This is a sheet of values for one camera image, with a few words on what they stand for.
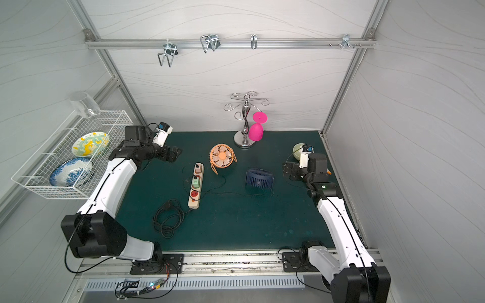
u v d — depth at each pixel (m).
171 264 0.71
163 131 0.71
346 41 0.76
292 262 0.74
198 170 0.96
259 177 0.88
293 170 0.70
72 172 0.63
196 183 0.90
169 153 0.73
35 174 0.56
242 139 1.16
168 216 0.84
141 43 0.78
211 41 0.76
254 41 0.78
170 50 0.78
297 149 0.69
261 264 0.75
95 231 0.41
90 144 0.70
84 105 0.64
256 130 0.98
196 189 0.91
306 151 0.69
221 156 0.99
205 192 0.93
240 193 0.94
